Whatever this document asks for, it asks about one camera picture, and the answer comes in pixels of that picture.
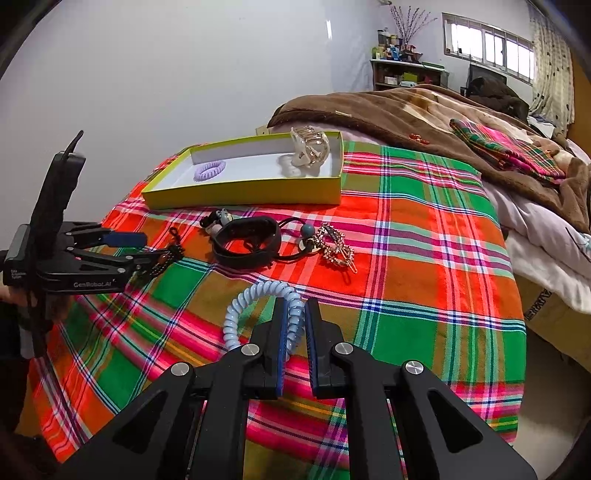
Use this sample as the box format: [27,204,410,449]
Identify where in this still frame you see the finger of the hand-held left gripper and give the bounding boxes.
[68,244,185,284]
[60,220,148,248]

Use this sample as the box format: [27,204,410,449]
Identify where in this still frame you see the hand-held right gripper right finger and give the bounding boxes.
[305,298,539,480]

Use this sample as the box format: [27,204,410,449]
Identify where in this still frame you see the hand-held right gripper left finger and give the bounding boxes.
[53,298,289,480]

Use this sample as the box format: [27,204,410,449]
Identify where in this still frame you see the dark bead bracelet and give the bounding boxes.
[139,226,185,283]

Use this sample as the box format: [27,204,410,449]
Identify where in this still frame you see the light blue spiral hair tie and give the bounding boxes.
[224,281,305,361]

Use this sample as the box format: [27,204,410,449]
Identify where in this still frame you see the black hair tie pink ball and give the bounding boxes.
[200,209,232,234]

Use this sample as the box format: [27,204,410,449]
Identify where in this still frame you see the rhinestone hair clip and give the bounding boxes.
[314,223,358,273]

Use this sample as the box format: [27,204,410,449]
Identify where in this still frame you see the black elastic tie with beads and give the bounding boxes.
[272,217,324,261]

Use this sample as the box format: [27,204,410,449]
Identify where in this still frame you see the black wristband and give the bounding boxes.
[212,216,282,266]

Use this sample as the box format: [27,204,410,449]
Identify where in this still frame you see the yellow-green shallow box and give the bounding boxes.
[141,130,345,209]

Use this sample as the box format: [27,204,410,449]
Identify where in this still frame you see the cream hair claw clip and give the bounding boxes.
[278,126,331,178]

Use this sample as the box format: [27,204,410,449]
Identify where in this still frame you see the person's left hand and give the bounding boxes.
[0,286,72,324]

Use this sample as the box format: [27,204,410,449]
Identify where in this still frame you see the bright plaid cloth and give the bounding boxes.
[28,141,527,480]

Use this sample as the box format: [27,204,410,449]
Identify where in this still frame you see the brown fleece blanket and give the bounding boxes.
[268,85,591,234]

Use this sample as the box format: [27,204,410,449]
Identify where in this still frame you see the white quilt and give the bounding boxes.
[505,217,591,315]

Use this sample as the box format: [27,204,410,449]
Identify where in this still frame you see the tan bed base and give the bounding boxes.
[522,277,591,365]

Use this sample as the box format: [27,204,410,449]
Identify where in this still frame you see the folded plaid cloth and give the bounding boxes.
[450,117,566,185]

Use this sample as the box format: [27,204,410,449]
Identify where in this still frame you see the wooden shelf unit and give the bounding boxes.
[370,59,451,90]

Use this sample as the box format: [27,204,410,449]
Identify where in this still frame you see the bottles and toys on shelf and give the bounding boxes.
[374,28,423,63]

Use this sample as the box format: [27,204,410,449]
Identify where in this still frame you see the dark brown cloth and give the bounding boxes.
[466,76,529,121]

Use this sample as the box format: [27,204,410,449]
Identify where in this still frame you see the black television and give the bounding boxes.
[466,64,509,95]

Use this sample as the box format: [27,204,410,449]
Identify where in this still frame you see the vase of blossom branches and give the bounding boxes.
[390,4,437,47]

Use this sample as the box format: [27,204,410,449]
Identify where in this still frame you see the barred window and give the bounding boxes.
[442,12,536,84]

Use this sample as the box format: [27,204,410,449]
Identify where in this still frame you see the orange wooden wardrobe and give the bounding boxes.
[570,51,591,158]

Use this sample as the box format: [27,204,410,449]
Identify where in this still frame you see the patterned cream curtain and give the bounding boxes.
[529,9,575,125]

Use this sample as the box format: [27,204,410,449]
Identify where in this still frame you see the purple spiral hair tie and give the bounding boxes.
[194,160,227,182]

